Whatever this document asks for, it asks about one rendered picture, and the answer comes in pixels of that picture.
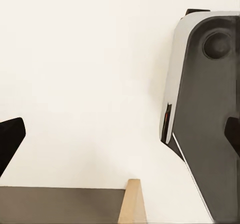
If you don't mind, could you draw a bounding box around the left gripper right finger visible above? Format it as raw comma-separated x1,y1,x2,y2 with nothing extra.
224,117,240,157

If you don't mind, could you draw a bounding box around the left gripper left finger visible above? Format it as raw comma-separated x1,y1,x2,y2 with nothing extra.
0,117,26,177

